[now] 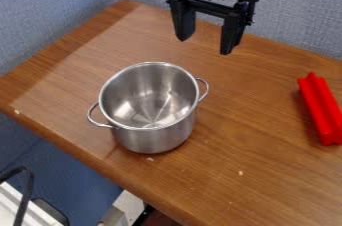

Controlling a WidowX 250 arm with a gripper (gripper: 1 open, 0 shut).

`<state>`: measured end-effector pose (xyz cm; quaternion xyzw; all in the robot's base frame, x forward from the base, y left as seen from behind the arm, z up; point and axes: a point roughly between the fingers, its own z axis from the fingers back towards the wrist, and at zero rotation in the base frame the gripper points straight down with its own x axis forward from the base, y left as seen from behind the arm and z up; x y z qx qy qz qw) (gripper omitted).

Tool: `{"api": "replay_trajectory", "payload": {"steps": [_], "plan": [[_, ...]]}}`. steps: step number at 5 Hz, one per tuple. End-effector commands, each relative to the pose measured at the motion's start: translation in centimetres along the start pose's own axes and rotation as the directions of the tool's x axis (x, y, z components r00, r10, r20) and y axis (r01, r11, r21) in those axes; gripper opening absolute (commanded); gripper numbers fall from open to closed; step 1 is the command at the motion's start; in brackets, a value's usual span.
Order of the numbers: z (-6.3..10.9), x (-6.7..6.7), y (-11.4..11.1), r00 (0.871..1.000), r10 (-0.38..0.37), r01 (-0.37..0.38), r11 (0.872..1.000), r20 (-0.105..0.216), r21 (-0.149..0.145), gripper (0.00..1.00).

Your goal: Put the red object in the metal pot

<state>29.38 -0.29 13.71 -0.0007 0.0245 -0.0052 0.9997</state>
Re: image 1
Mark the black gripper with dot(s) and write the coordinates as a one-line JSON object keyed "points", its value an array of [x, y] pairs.
{"points": [[238, 10]]}

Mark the stainless steel pot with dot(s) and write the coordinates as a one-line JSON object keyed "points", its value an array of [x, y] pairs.
{"points": [[149, 102]]}

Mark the red plastic block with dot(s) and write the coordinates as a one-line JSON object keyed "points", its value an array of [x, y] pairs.
{"points": [[325, 111]]}

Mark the white furniture part under table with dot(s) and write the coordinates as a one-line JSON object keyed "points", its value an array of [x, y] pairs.
{"points": [[124, 211]]}

